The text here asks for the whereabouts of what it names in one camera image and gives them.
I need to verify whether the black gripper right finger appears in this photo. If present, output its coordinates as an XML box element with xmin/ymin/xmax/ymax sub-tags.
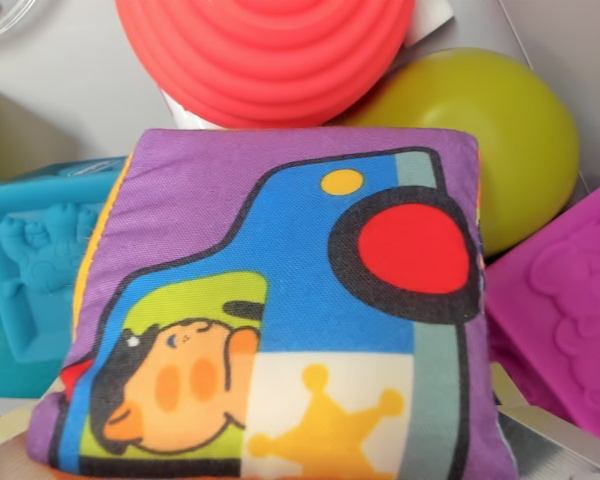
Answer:
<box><xmin>496</xmin><ymin>403</ymin><xmax>600</xmax><ymax>480</ymax></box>

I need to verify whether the magenta embossed rubber block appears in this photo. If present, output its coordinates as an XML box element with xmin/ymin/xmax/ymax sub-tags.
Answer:
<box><xmin>483</xmin><ymin>180</ymin><xmax>600</xmax><ymax>445</ymax></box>

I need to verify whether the grey plastic bin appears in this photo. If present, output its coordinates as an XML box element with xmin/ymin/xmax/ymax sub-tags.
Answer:
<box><xmin>0</xmin><ymin>0</ymin><xmax>600</xmax><ymax>480</ymax></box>

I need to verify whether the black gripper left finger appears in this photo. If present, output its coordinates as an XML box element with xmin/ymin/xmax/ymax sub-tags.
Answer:
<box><xmin>0</xmin><ymin>405</ymin><xmax>39</xmax><ymax>480</ymax></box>

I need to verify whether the red ribbed silicone toy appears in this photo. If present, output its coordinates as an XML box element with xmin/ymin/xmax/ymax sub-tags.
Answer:
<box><xmin>113</xmin><ymin>0</ymin><xmax>417</xmax><ymax>131</ymax></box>

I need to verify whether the clear plastic ring rattle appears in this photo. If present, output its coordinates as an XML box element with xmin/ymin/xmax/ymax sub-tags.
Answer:
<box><xmin>0</xmin><ymin>0</ymin><xmax>47</xmax><ymax>47</ymax></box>

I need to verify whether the olive yellow ball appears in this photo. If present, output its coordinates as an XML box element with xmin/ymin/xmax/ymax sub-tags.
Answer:
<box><xmin>339</xmin><ymin>46</ymin><xmax>581</xmax><ymax>259</ymax></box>

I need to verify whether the teal embossed rubber block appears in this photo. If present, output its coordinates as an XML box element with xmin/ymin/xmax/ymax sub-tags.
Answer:
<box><xmin>0</xmin><ymin>156</ymin><xmax>132</xmax><ymax>400</ymax></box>

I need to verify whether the colourful fabric number cube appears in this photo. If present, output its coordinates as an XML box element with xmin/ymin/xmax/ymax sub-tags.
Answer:
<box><xmin>27</xmin><ymin>127</ymin><xmax>519</xmax><ymax>480</ymax></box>

